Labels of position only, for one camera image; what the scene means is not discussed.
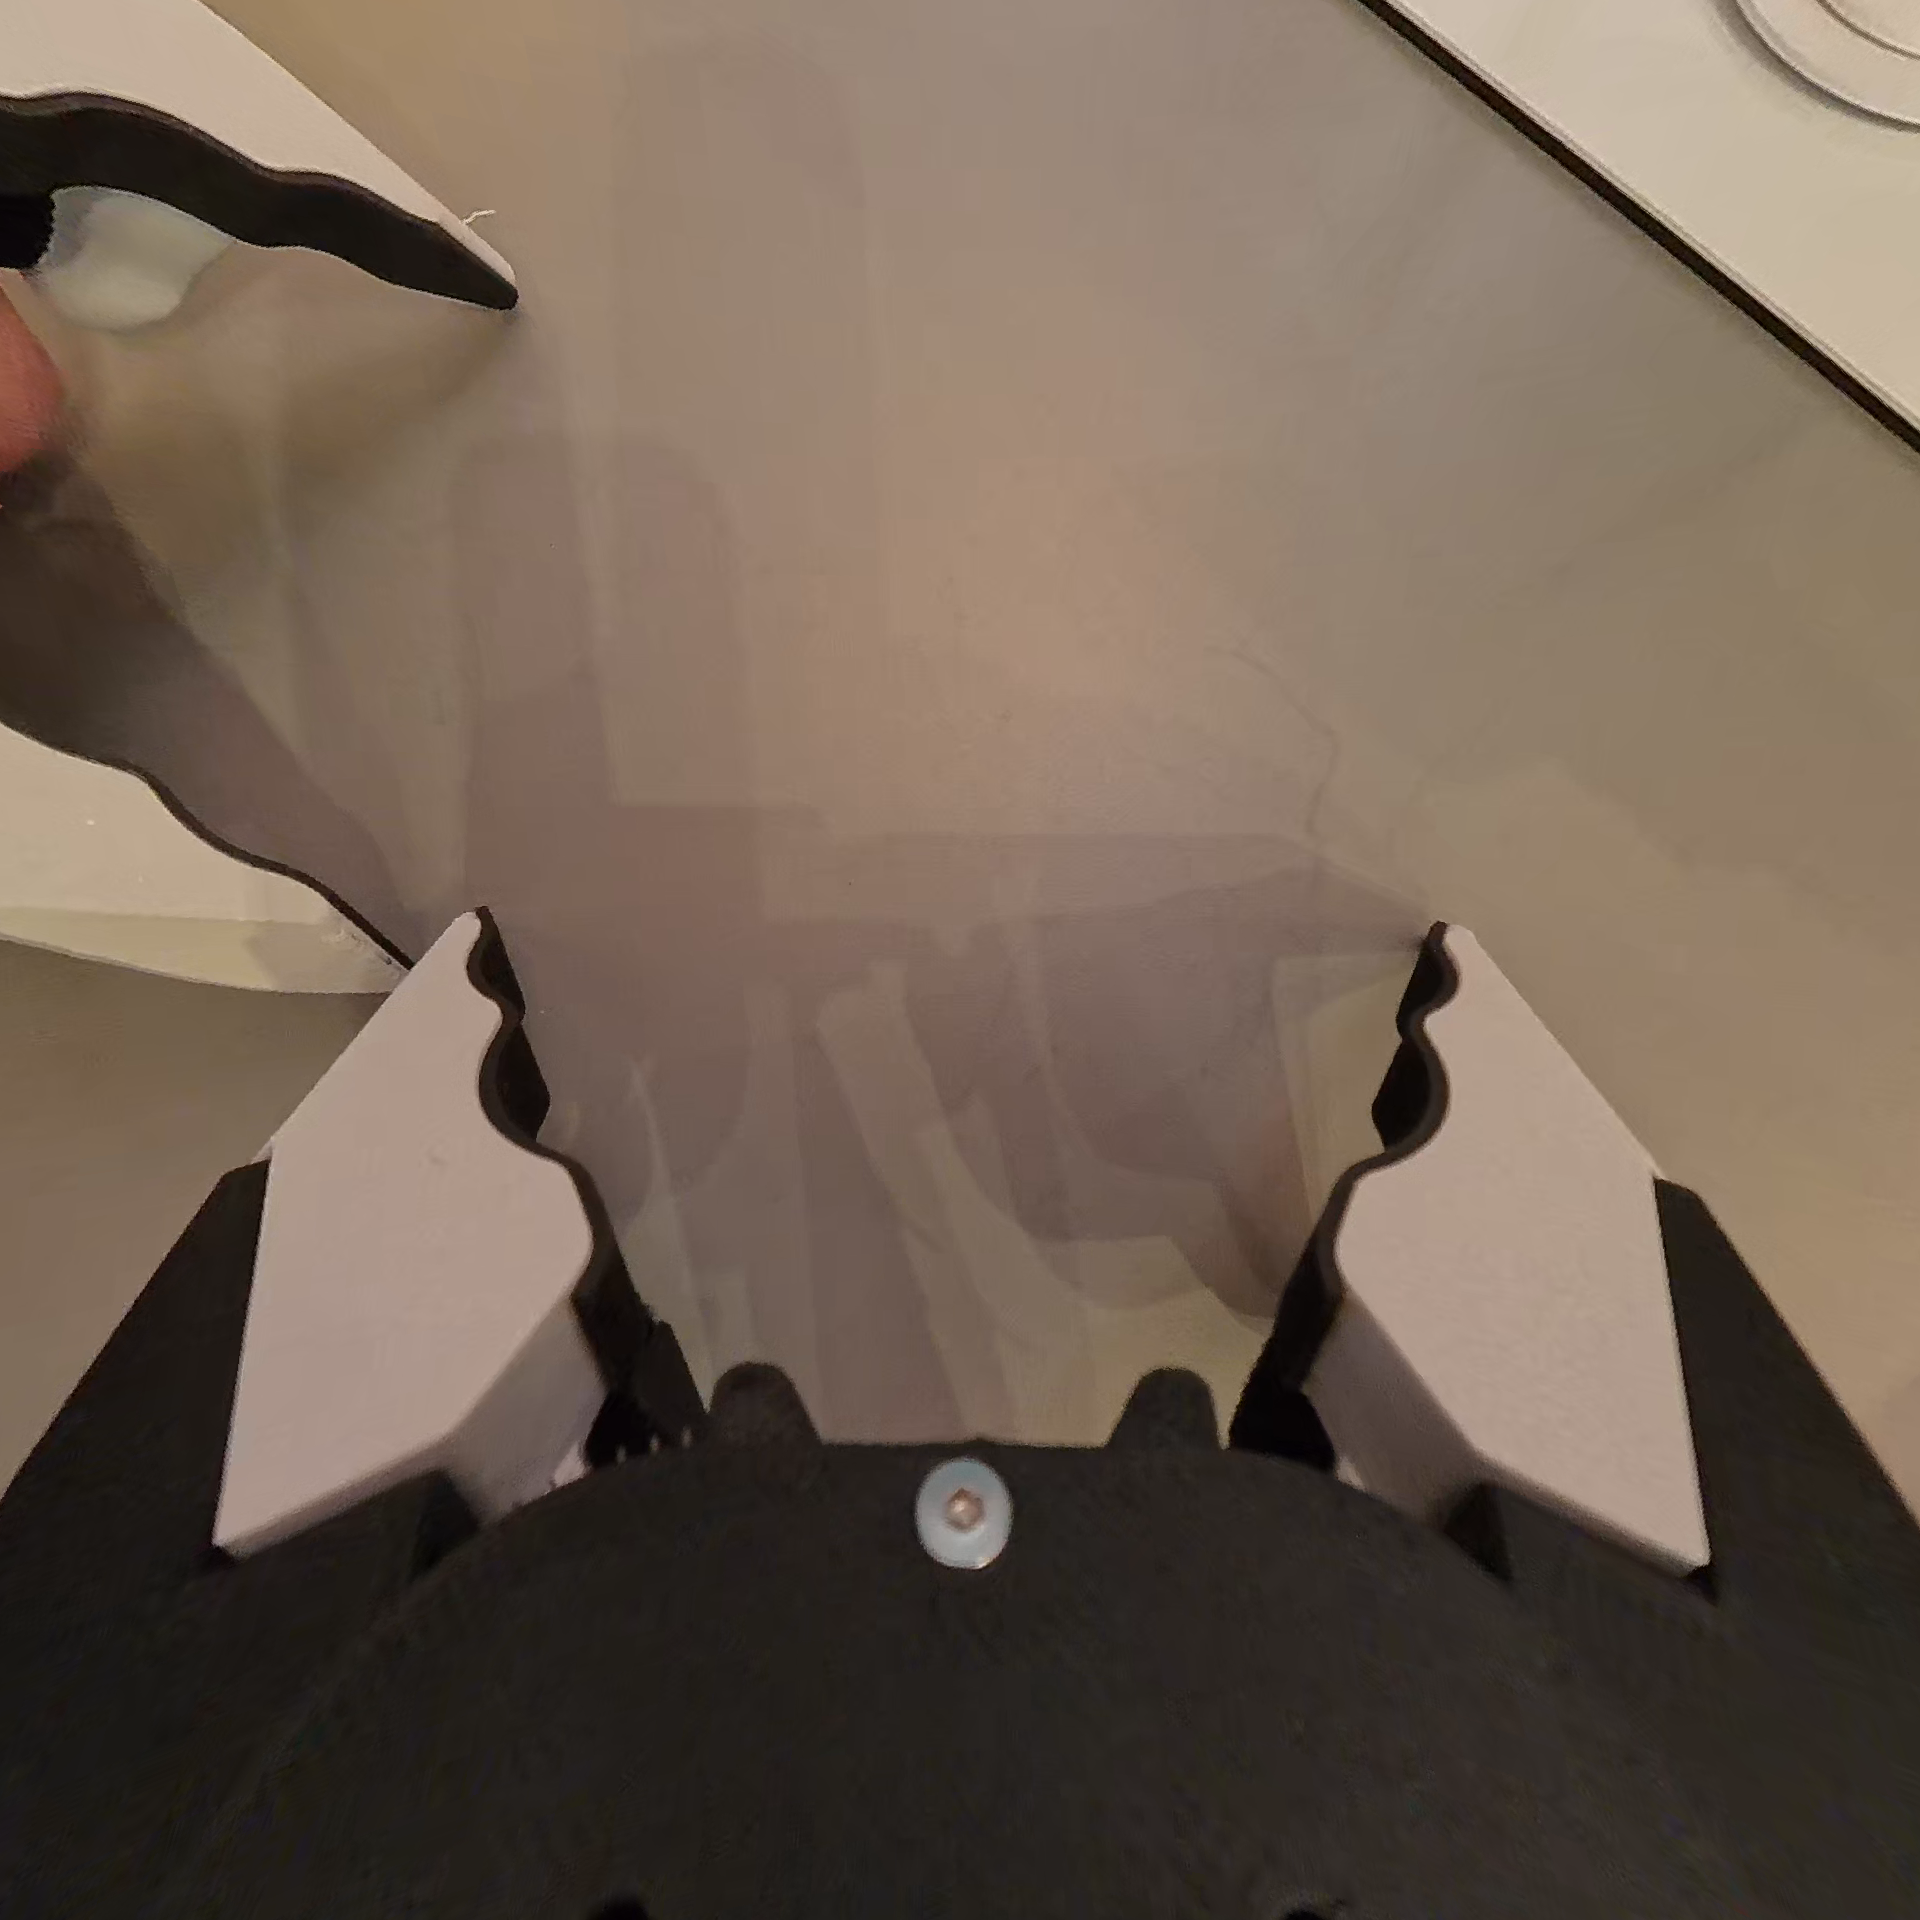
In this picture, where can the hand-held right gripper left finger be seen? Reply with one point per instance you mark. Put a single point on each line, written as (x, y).
(405, 1275)

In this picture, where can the white round disc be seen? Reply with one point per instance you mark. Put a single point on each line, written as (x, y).
(1788, 42)

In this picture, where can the person's left hand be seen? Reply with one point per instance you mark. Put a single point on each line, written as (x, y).
(21, 384)

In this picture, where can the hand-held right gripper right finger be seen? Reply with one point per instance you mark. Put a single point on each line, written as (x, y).
(1515, 1320)

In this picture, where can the white flat board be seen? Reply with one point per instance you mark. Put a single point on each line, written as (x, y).
(1681, 135)

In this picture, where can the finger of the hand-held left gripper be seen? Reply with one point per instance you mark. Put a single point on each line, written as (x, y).
(120, 871)
(180, 74)

